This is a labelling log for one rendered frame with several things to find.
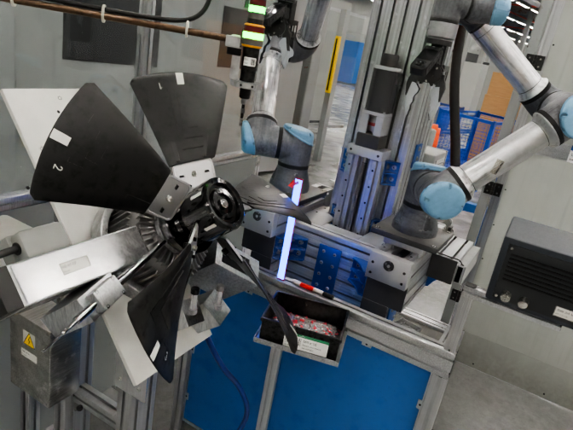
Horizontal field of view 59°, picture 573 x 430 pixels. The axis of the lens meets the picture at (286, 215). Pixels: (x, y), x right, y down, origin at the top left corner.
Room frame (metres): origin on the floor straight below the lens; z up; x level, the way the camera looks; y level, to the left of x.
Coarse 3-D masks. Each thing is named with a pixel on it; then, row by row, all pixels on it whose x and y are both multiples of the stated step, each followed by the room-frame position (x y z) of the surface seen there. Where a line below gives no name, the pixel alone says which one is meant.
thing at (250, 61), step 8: (248, 48) 1.09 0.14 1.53; (248, 56) 1.09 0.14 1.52; (256, 56) 1.10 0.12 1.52; (240, 64) 1.10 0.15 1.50; (248, 64) 1.09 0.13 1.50; (256, 64) 1.10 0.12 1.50; (240, 72) 1.10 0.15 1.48; (248, 72) 1.09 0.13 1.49; (240, 80) 1.10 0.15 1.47; (248, 80) 1.09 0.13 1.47; (240, 88) 1.10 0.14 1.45; (240, 96) 1.10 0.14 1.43; (248, 96) 1.10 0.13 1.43
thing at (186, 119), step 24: (144, 96) 1.15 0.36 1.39; (168, 96) 1.16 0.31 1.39; (192, 96) 1.18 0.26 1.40; (216, 96) 1.21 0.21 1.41; (168, 120) 1.13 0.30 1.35; (192, 120) 1.14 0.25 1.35; (216, 120) 1.16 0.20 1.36; (168, 144) 1.10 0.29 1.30; (192, 144) 1.10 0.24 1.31; (216, 144) 1.12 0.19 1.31
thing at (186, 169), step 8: (200, 160) 1.09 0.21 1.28; (208, 160) 1.09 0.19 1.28; (176, 168) 1.08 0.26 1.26; (184, 168) 1.08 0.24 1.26; (192, 168) 1.08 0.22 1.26; (200, 168) 1.08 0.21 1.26; (208, 168) 1.08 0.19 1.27; (176, 176) 1.06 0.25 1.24; (184, 176) 1.07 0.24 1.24; (192, 176) 1.07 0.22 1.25; (200, 176) 1.07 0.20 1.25; (208, 176) 1.07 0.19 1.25; (192, 184) 1.06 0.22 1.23
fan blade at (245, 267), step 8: (240, 264) 1.04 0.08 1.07; (248, 264) 0.99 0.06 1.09; (248, 272) 1.02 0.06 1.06; (256, 280) 0.96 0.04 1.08; (264, 288) 0.99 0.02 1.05; (272, 304) 0.95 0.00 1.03; (280, 312) 0.98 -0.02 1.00; (280, 320) 0.93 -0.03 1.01; (288, 320) 1.04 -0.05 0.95; (288, 328) 0.96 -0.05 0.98; (288, 336) 0.92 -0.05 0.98; (296, 336) 0.99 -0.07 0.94; (288, 344) 0.91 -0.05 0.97; (296, 344) 0.95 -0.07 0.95
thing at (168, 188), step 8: (168, 176) 0.96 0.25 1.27; (168, 184) 0.96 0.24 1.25; (176, 184) 0.97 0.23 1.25; (184, 184) 0.98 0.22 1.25; (160, 192) 0.95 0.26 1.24; (168, 192) 0.96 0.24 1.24; (176, 192) 0.97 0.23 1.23; (184, 192) 0.99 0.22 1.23; (160, 200) 0.96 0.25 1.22; (176, 200) 0.98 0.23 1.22; (152, 208) 0.95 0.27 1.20; (160, 208) 0.96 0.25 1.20; (168, 208) 0.97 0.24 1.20; (176, 208) 0.98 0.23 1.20; (160, 216) 0.96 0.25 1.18; (168, 216) 0.97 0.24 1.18
